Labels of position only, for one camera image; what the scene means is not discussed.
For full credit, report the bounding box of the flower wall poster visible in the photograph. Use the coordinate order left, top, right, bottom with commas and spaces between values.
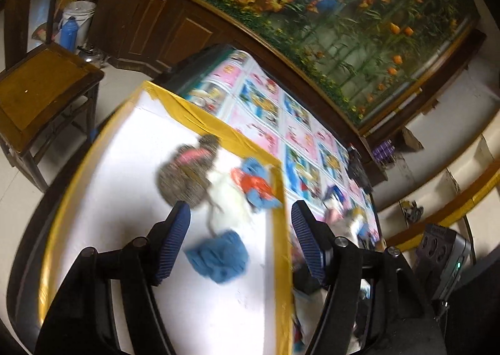
183, 0, 481, 125

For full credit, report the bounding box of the white board with yellow border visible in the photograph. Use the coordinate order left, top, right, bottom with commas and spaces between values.
37, 80, 295, 355

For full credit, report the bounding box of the purple object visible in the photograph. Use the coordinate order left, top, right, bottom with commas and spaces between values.
371, 140, 395, 162

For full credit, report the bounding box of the printed blanket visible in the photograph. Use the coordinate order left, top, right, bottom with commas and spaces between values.
183, 50, 383, 254

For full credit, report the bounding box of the dark cloth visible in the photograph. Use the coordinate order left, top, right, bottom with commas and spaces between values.
346, 146, 373, 193

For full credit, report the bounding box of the blue thermos bottle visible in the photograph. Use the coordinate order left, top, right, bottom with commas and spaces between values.
58, 17, 79, 47

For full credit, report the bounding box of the brown speckled plush garment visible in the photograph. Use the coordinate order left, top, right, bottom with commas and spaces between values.
156, 134, 221, 209

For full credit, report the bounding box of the blue and orange cloth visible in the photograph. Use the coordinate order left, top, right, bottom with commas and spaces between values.
230, 157, 284, 215

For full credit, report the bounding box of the white plastic bucket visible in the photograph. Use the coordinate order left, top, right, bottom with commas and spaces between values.
58, 0, 97, 53

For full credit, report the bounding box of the white fluffy cloth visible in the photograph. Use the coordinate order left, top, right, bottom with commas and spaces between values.
205, 169, 254, 238

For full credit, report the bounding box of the blue knitted cloth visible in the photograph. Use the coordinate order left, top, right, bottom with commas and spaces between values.
183, 230, 251, 285

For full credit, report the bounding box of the wooden chair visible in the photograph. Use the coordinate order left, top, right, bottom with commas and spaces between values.
0, 0, 106, 193

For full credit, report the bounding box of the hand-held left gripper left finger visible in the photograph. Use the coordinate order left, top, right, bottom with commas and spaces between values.
35, 200, 192, 355

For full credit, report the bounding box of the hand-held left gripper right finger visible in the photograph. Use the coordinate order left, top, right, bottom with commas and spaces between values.
291, 200, 448, 355

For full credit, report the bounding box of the metal kettle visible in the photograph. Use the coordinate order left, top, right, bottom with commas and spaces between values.
78, 44, 108, 64

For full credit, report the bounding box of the dark wooden cabinet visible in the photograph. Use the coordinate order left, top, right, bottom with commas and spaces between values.
84, 0, 251, 78

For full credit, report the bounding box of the pile of mixed cloths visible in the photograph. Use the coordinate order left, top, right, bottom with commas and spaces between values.
322, 183, 385, 250

